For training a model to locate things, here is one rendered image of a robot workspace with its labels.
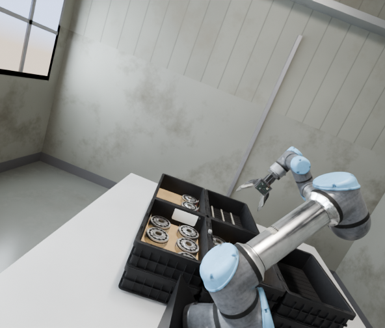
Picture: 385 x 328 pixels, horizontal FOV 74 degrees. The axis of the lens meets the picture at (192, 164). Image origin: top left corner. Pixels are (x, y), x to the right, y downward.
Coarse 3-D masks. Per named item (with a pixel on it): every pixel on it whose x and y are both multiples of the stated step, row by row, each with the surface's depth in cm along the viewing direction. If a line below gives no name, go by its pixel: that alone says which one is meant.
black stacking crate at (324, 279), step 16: (288, 256) 135; (304, 256) 135; (288, 272) 129; (304, 272) 135; (320, 272) 124; (304, 288) 121; (320, 288) 120; (288, 304) 98; (336, 304) 108; (304, 320) 99; (320, 320) 100; (336, 320) 100
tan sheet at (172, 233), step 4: (172, 228) 127; (176, 228) 128; (144, 232) 115; (168, 232) 122; (172, 232) 124; (176, 232) 125; (172, 236) 120; (176, 236) 122; (144, 240) 110; (168, 240) 116; (172, 240) 117; (168, 244) 114; (172, 244) 115; (164, 248) 110; (168, 248) 111; (172, 248) 112; (176, 252) 110; (196, 256) 113
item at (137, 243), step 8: (152, 200) 124; (160, 200) 128; (184, 208) 129; (144, 216) 108; (144, 224) 103; (208, 224) 123; (136, 240) 91; (208, 240) 109; (144, 248) 91; (152, 248) 91; (160, 248) 92; (208, 248) 104; (168, 256) 92; (176, 256) 92; (184, 256) 92; (192, 264) 92; (200, 264) 92
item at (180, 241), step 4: (180, 240) 114; (184, 240) 115; (188, 240) 116; (192, 240) 118; (180, 244) 112; (196, 244) 116; (184, 248) 109; (188, 248) 110; (192, 248) 112; (196, 248) 113; (188, 252) 108; (192, 252) 109; (196, 252) 111
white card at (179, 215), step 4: (176, 212) 129; (180, 212) 129; (184, 212) 129; (172, 216) 130; (176, 216) 130; (180, 216) 130; (184, 216) 130; (188, 216) 130; (192, 216) 130; (196, 216) 129; (176, 220) 130; (180, 220) 130; (184, 220) 130; (188, 220) 130; (192, 220) 130; (196, 220) 130; (188, 224) 131; (192, 224) 131
